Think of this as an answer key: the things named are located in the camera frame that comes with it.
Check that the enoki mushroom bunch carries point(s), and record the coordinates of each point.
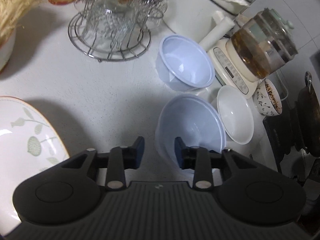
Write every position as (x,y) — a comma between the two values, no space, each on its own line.
(11,12)

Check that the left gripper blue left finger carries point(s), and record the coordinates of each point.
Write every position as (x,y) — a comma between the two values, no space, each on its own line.
(136,153)

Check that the white electric cooking pot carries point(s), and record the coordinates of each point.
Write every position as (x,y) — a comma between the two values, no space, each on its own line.
(196,18)

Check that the patterned bowl with grains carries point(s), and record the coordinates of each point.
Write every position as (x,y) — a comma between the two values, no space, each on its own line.
(266,99)

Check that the white bowl with vegetables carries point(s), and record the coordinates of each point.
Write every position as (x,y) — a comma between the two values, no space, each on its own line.
(6,50)

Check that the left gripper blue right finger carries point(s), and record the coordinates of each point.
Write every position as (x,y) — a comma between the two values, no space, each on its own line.
(186,156)

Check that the small white ceramic bowl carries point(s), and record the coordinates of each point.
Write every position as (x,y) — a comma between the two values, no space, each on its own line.
(235,114)

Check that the wire glass rack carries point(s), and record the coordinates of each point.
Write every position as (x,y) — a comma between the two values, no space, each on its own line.
(107,30)

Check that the blue plastic bowl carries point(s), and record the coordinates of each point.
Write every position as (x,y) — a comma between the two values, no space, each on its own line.
(183,65)
(195,121)

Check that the white leaf plate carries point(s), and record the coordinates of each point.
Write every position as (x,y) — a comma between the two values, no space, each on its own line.
(29,145)

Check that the glass health kettle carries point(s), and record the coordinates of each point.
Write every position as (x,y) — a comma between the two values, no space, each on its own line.
(259,48)

